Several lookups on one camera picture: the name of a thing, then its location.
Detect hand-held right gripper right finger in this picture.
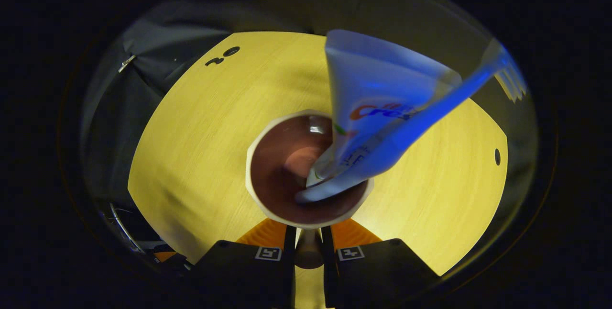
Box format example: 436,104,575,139
321,218,438,309

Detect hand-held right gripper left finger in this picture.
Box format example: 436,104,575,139
191,218,296,309

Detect beige cup with handle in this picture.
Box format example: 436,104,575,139
245,110,374,269

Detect white toothpaste tube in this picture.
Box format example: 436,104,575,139
306,29,462,190

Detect white and blue toothbrush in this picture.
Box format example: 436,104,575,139
295,39,528,204

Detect light wooden desktop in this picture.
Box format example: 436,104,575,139
128,31,508,309

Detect black backdrop cloth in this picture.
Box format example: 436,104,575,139
79,0,538,252

